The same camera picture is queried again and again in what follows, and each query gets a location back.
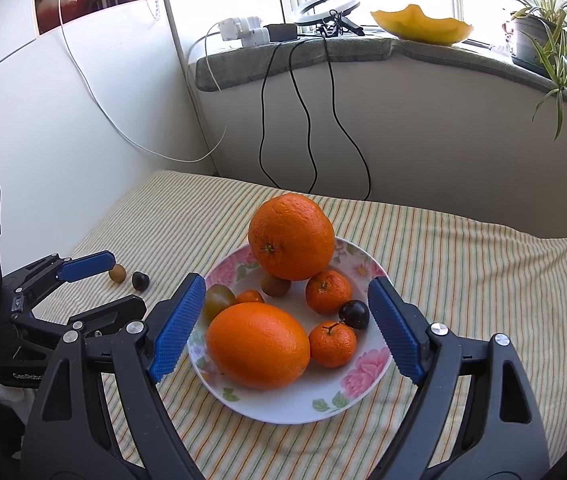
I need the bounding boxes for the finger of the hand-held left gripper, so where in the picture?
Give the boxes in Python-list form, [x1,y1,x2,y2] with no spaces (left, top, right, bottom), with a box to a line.
[3,251,116,314]
[10,295,148,347]

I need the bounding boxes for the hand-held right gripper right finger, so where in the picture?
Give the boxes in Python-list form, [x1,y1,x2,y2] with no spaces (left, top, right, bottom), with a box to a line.
[367,276,551,480]

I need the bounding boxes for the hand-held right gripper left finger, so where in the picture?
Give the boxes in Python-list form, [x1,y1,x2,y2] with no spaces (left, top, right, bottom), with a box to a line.
[22,272,207,480]

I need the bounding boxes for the small green tomato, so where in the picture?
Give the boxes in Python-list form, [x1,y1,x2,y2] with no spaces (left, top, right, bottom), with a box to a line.
[203,284,237,326]

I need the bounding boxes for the small tangerine with stem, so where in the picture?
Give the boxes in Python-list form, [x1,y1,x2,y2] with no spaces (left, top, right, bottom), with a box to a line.
[308,321,358,368]

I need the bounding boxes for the large oval orange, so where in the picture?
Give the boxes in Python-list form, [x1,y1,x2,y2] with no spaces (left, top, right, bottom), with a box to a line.
[206,302,311,391]

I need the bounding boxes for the white floral plate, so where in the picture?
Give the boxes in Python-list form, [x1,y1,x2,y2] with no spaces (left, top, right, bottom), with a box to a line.
[186,237,393,426]

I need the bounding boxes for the large round orange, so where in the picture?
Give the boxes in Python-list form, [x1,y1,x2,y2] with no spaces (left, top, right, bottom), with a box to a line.
[248,193,337,282]

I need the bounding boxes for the white power strip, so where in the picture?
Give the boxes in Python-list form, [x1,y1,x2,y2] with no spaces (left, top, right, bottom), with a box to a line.
[218,15,271,48]

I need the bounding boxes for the yellow bowl on sill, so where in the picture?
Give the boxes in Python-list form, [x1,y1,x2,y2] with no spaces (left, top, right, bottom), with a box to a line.
[369,4,475,47]

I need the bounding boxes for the black power adapter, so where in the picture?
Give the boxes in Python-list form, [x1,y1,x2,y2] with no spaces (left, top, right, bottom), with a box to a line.
[263,23,299,42]

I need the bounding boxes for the potted spider plant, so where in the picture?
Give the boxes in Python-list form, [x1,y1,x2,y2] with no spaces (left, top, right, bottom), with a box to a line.
[466,0,567,141]

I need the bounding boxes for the white cable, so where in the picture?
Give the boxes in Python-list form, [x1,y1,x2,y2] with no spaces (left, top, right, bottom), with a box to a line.
[56,0,229,163]

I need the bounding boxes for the black cable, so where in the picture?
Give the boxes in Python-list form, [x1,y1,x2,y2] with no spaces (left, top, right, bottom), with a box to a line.
[259,42,314,193]
[324,15,371,201]
[289,40,320,193]

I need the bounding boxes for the ring light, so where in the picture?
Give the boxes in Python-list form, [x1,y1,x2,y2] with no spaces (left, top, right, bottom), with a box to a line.
[293,0,367,38]

